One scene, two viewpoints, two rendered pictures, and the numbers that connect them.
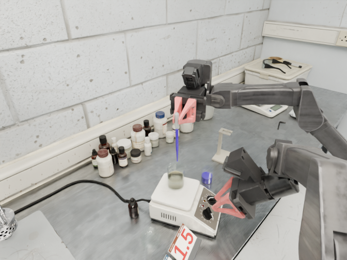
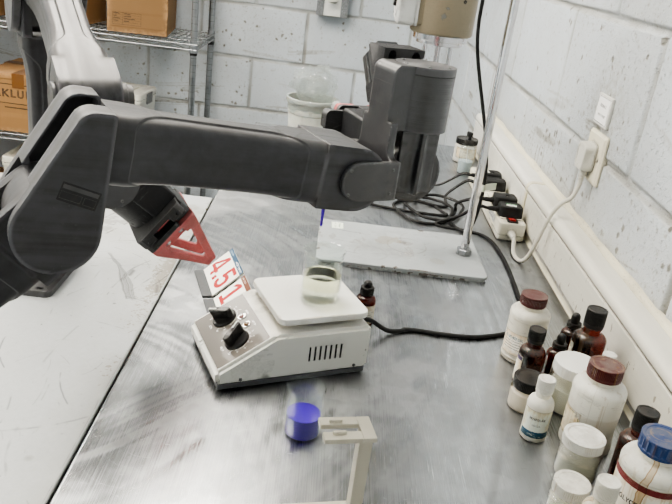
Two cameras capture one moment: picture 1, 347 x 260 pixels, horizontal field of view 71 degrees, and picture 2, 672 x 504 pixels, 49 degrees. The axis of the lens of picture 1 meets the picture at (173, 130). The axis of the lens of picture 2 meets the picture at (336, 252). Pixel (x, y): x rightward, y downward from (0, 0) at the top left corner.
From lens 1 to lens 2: 1.29 m
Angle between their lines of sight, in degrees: 110
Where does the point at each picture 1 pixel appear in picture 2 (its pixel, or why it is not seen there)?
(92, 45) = not seen: outside the picture
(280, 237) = (56, 383)
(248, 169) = not seen: hidden behind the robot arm
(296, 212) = (13, 448)
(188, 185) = (294, 305)
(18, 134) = (617, 197)
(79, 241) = (382, 279)
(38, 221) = (460, 270)
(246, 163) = not seen: hidden behind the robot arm
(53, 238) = (412, 266)
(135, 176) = (459, 372)
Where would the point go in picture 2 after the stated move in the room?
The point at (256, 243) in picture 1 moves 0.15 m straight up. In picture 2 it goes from (106, 358) to (106, 248)
